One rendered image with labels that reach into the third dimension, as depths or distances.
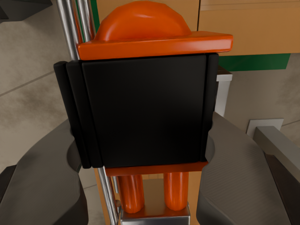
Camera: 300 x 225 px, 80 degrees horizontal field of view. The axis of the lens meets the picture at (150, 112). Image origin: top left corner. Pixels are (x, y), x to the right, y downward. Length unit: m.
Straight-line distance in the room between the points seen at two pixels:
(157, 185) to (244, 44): 0.80
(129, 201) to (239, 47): 0.83
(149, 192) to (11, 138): 1.92
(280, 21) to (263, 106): 0.97
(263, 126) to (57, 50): 1.80
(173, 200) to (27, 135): 1.85
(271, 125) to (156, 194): 1.80
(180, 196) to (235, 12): 0.80
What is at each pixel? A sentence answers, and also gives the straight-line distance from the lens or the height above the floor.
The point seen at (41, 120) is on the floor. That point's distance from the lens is 1.81.
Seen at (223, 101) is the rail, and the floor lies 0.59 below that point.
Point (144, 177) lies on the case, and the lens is 0.61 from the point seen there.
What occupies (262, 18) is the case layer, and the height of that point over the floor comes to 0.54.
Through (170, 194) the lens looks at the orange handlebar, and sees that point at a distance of 0.17.
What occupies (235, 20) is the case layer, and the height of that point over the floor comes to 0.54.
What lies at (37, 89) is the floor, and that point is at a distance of 1.68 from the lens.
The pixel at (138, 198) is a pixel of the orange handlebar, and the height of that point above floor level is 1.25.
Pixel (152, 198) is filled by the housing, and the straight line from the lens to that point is 0.19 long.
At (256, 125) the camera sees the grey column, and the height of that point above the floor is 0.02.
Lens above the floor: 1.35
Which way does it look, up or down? 62 degrees down
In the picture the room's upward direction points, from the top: 177 degrees clockwise
